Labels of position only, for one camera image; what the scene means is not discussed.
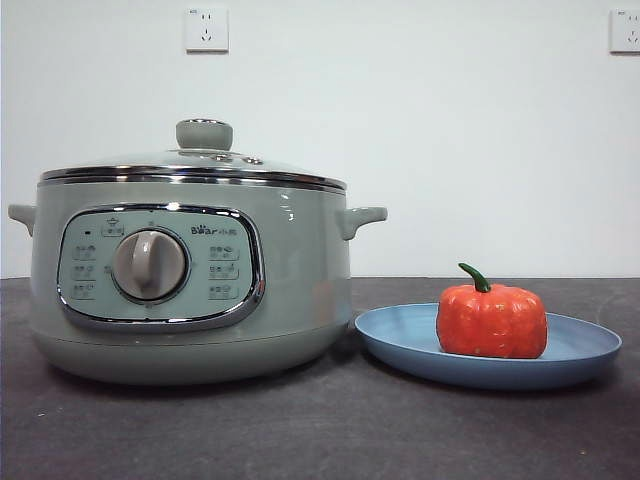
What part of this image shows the glass steamer lid with knob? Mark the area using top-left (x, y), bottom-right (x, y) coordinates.
top-left (39, 118), bottom-right (348, 194)

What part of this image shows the orange pumpkin with green stem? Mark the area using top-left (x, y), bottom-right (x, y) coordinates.
top-left (435, 262), bottom-right (549, 360)

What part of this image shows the pale green electric steamer pot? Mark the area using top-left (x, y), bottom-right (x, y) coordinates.
top-left (7, 179), bottom-right (389, 387)

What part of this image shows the blue round plate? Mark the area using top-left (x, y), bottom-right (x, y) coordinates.
top-left (353, 302), bottom-right (624, 391)

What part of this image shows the grey steamer dial knob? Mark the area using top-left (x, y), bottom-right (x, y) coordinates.
top-left (110, 229), bottom-right (191, 302)

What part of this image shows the white wall socket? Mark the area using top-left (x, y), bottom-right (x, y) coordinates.
top-left (185, 7), bottom-right (230, 54)
top-left (608, 8), bottom-right (640, 55)

